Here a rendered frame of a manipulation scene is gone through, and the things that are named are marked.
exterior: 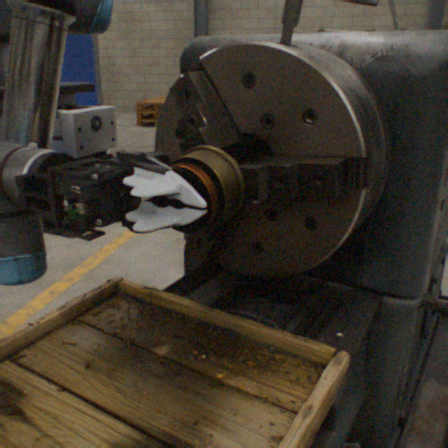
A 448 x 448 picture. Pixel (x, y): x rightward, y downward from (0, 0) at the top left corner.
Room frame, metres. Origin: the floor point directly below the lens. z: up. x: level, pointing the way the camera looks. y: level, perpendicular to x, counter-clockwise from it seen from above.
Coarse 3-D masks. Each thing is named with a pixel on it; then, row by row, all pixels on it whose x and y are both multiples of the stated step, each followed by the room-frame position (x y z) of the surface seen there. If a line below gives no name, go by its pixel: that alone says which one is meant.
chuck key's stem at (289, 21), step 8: (288, 0) 0.60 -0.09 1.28; (296, 0) 0.60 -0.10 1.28; (288, 8) 0.60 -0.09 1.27; (296, 8) 0.60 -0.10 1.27; (288, 16) 0.60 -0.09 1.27; (296, 16) 0.60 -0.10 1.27; (288, 24) 0.60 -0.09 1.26; (296, 24) 0.60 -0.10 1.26; (288, 32) 0.60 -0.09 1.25; (280, 40) 0.61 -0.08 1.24; (288, 40) 0.61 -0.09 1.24
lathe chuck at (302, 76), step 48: (240, 48) 0.60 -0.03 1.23; (288, 48) 0.57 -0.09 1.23; (240, 96) 0.60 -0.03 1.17; (288, 96) 0.56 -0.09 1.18; (336, 96) 0.53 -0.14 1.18; (240, 144) 0.66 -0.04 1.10; (288, 144) 0.56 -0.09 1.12; (336, 144) 0.53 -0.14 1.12; (240, 240) 0.59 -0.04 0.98; (288, 240) 0.55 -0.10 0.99; (336, 240) 0.52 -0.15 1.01
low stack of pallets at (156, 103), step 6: (138, 102) 8.42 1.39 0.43; (144, 102) 8.40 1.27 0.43; (150, 102) 8.39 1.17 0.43; (156, 102) 8.38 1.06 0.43; (162, 102) 8.36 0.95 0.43; (138, 108) 8.44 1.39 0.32; (144, 108) 8.56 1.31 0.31; (150, 108) 8.72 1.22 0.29; (156, 108) 8.35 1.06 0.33; (138, 114) 8.43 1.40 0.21; (144, 114) 8.80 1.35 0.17; (150, 114) 8.87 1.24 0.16; (156, 114) 8.34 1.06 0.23; (138, 120) 8.40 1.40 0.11; (144, 120) 8.37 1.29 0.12; (150, 120) 8.34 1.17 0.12; (156, 120) 8.33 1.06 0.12; (138, 126) 8.42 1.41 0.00; (156, 126) 8.35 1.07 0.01
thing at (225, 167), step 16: (176, 160) 0.50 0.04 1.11; (192, 160) 0.48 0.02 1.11; (208, 160) 0.48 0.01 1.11; (224, 160) 0.50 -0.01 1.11; (192, 176) 0.45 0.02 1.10; (208, 176) 0.47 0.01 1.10; (224, 176) 0.47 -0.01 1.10; (240, 176) 0.49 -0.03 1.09; (208, 192) 0.45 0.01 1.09; (224, 192) 0.47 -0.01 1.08; (240, 192) 0.49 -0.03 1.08; (208, 208) 0.45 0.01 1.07; (224, 208) 0.47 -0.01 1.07; (192, 224) 0.46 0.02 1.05; (208, 224) 0.48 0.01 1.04
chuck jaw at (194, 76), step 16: (192, 80) 0.59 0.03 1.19; (208, 80) 0.61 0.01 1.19; (176, 96) 0.60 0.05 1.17; (192, 96) 0.59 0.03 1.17; (208, 96) 0.59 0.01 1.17; (192, 112) 0.56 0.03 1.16; (208, 112) 0.57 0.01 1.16; (224, 112) 0.60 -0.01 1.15; (192, 128) 0.57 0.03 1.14; (208, 128) 0.55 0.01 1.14; (224, 128) 0.57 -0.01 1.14; (192, 144) 0.54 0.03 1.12; (208, 144) 0.53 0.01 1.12; (224, 144) 0.55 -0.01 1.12
